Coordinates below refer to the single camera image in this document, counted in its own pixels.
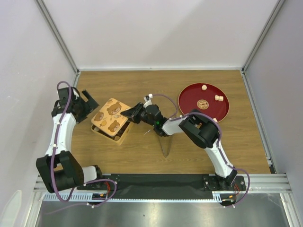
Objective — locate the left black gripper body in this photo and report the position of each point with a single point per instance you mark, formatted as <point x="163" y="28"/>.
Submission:
<point x="83" y="109"/>

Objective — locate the round red plate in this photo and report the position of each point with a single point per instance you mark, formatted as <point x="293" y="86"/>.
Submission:
<point x="193" y="97"/>

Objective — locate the brown metal tongs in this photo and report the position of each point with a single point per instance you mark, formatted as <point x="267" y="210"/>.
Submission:
<point x="165" y="145"/>

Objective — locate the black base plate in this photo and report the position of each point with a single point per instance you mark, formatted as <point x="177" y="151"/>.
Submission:
<point x="171" y="186"/>

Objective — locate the white chocolate pair right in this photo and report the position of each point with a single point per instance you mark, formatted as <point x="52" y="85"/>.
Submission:
<point x="219" y="98"/>

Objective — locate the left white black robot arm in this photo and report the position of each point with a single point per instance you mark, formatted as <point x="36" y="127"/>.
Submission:
<point x="58" y="161"/>

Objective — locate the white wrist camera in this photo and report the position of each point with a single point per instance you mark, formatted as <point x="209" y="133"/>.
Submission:
<point x="148" y="100"/>
<point x="75" y="93"/>

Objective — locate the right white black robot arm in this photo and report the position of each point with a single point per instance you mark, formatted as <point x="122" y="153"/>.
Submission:
<point x="202" y="130"/>

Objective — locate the gold chocolate box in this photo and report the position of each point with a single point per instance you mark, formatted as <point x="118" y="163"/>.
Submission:
<point x="119" y="138"/>

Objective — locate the aluminium frame rail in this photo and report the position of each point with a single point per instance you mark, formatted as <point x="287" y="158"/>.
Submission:
<point x="98" y="193"/>

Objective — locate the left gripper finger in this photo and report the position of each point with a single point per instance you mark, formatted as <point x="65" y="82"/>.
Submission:
<point x="92" y="104"/>
<point x="86" y="94"/>

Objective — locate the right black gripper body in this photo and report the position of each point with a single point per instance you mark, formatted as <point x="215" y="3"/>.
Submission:
<point x="142" y="116"/>

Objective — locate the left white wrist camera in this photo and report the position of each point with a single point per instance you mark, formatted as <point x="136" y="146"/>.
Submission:
<point x="75" y="93"/>

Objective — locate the silver tin lid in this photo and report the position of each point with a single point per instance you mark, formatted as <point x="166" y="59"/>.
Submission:
<point x="108" y="119"/>

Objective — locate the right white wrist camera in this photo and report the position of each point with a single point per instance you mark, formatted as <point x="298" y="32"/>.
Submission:
<point x="148" y="100"/>

